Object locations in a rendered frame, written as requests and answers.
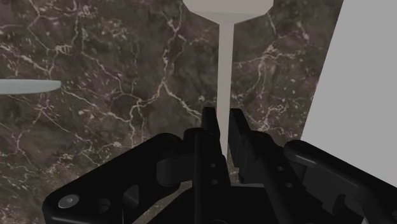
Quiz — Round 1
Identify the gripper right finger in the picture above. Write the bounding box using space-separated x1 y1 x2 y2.
228 108 397 224

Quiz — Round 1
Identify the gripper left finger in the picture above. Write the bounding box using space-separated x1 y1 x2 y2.
41 106 231 224

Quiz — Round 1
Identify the pale grey knife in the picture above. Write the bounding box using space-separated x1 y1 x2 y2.
0 78 62 95

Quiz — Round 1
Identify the white long-handled spatula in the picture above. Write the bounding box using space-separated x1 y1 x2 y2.
182 0 274 160

